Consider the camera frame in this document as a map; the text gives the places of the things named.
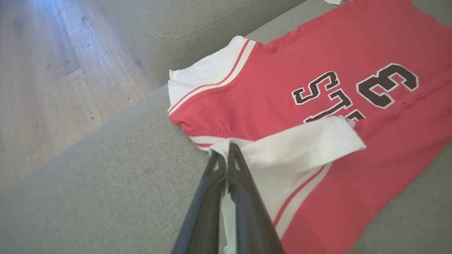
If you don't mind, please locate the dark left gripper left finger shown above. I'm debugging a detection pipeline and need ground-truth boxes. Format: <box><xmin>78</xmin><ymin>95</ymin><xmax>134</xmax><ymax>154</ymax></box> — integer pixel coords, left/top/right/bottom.
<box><xmin>172</xmin><ymin>151</ymin><xmax>227</xmax><ymax>254</ymax></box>

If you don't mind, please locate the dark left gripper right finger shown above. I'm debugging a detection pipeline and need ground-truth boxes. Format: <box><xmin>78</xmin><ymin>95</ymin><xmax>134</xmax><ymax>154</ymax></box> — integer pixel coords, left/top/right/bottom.
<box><xmin>227</xmin><ymin>143</ymin><xmax>285</xmax><ymax>254</ymax></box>

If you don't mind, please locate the red jersey with black print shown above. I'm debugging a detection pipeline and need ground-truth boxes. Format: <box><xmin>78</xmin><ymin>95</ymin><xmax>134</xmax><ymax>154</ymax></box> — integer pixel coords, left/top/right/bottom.
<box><xmin>167</xmin><ymin>0</ymin><xmax>452</xmax><ymax>254</ymax></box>

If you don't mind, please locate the large grey sofa seat cushion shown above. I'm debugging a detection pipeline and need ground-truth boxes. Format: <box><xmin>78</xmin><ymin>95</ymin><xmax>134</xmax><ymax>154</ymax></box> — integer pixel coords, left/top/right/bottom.
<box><xmin>0</xmin><ymin>0</ymin><xmax>452</xmax><ymax>254</ymax></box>

